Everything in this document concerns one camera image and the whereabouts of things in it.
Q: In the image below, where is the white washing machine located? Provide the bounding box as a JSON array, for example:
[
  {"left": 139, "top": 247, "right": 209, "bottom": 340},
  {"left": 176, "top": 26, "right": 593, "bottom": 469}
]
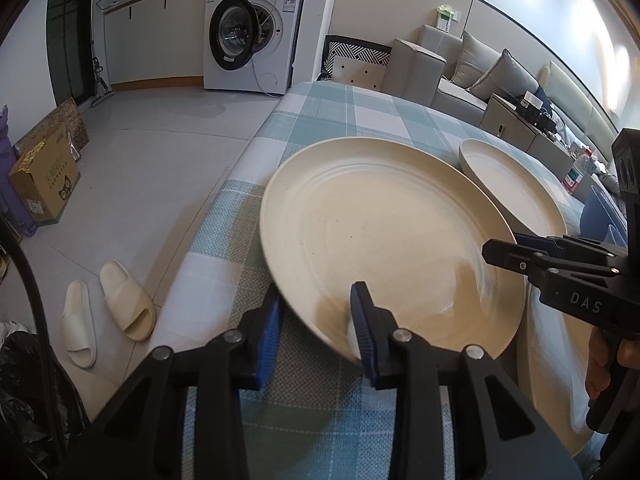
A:
[{"left": 202, "top": 0, "right": 307, "bottom": 95}]

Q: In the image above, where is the purple plastic bag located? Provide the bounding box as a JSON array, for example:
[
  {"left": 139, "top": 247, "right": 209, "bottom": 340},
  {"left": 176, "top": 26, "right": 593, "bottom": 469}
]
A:
[{"left": 0, "top": 105, "right": 38, "bottom": 238}]

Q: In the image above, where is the black storage box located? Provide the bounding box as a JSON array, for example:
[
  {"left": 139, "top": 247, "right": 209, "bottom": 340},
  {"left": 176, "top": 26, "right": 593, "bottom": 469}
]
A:
[{"left": 515, "top": 87, "right": 558, "bottom": 128}]

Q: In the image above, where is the light grey cushion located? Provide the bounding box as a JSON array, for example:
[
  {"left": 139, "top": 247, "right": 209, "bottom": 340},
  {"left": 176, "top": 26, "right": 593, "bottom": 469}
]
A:
[{"left": 451, "top": 30, "right": 503, "bottom": 88}]

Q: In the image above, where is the dark glass sliding door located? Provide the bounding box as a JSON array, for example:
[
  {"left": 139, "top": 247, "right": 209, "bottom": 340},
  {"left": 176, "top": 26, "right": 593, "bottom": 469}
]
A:
[{"left": 47, "top": 0, "right": 96, "bottom": 106}]

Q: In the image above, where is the cream slipper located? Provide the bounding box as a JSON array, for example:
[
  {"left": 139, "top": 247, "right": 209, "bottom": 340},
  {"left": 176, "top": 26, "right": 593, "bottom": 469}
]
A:
[
  {"left": 61, "top": 280, "right": 97, "bottom": 368},
  {"left": 99, "top": 260, "right": 157, "bottom": 342}
]

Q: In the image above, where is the large cream plate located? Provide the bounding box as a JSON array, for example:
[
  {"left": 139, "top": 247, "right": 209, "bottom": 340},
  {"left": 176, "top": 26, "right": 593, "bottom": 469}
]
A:
[{"left": 259, "top": 136, "right": 527, "bottom": 363}]

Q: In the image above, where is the green checked tablecloth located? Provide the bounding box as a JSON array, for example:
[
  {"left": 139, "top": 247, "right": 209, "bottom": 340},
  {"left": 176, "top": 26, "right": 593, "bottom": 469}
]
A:
[{"left": 165, "top": 80, "right": 626, "bottom": 480}]

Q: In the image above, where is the dark grey cushion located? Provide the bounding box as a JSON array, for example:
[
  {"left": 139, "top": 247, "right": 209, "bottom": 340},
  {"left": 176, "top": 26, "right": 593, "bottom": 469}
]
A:
[{"left": 470, "top": 49, "right": 540, "bottom": 102}]

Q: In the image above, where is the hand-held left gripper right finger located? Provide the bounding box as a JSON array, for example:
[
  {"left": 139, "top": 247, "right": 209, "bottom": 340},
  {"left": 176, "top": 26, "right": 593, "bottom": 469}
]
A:
[{"left": 350, "top": 281, "right": 586, "bottom": 480}]

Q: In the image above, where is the clear water bottle red label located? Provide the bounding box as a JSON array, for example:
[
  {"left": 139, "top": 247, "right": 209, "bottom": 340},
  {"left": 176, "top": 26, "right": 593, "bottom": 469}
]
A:
[{"left": 564, "top": 152, "right": 593, "bottom": 193}]

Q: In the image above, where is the floor mop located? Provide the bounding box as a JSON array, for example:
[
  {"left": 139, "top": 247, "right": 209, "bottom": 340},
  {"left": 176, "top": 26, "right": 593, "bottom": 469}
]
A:
[{"left": 90, "top": 25, "right": 115, "bottom": 108}]

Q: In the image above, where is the black cable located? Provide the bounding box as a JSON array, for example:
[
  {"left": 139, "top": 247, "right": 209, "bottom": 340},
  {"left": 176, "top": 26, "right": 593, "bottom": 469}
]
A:
[{"left": 0, "top": 215, "right": 68, "bottom": 461}]

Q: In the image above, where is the person's right hand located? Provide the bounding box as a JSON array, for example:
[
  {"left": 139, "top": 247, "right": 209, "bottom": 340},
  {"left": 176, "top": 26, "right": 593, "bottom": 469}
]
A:
[{"left": 586, "top": 330, "right": 640, "bottom": 401}]

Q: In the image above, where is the white wall socket panel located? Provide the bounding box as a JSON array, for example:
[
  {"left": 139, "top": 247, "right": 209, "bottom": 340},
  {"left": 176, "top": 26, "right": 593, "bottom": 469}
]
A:
[{"left": 436, "top": 4, "right": 463, "bottom": 33}]

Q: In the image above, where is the blue bowl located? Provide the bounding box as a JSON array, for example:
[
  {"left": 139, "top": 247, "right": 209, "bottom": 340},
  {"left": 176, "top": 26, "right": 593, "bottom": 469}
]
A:
[
  {"left": 604, "top": 224, "right": 629, "bottom": 250},
  {"left": 581, "top": 185, "right": 627, "bottom": 241}
]

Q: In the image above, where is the grey bedside cabinet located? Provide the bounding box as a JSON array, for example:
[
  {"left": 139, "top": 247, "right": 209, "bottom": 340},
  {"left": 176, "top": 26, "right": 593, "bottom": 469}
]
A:
[{"left": 480, "top": 94, "right": 576, "bottom": 166}]

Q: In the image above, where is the yellow printed cardboard box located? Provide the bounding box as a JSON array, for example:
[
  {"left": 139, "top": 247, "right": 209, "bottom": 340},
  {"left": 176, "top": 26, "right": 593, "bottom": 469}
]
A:
[{"left": 9, "top": 121, "right": 82, "bottom": 226}]

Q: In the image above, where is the grey sofa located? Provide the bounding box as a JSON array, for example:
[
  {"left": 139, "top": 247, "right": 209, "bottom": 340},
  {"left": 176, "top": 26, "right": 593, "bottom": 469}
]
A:
[{"left": 390, "top": 24, "right": 501, "bottom": 116}]

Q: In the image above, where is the white kitchen counter cabinet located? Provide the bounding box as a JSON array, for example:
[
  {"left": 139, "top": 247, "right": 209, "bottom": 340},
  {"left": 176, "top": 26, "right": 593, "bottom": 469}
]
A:
[{"left": 102, "top": 0, "right": 211, "bottom": 92}]

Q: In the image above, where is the brown patterned carton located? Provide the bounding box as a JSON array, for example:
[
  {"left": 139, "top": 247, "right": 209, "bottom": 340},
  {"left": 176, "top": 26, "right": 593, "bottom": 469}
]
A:
[{"left": 15, "top": 97, "right": 90, "bottom": 161}]

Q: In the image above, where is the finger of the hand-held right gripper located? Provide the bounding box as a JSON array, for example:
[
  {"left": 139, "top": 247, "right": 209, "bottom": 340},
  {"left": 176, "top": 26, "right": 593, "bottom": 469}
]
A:
[
  {"left": 482, "top": 239, "right": 621, "bottom": 281},
  {"left": 515, "top": 233, "right": 628, "bottom": 261}
]

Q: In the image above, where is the bed with padded headboard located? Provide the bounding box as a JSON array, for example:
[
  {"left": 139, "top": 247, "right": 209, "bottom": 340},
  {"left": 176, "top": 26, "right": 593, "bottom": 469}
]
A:
[{"left": 539, "top": 61, "right": 622, "bottom": 161}]

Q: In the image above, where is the black garbage bag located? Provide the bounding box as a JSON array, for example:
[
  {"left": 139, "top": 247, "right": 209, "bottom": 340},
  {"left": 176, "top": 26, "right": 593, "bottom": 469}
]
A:
[{"left": 0, "top": 330, "right": 91, "bottom": 480}]

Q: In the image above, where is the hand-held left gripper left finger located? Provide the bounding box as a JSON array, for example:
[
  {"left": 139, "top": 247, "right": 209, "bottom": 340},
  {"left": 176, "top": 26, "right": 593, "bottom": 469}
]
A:
[{"left": 55, "top": 284, "right": 287, "bottom": 480}]

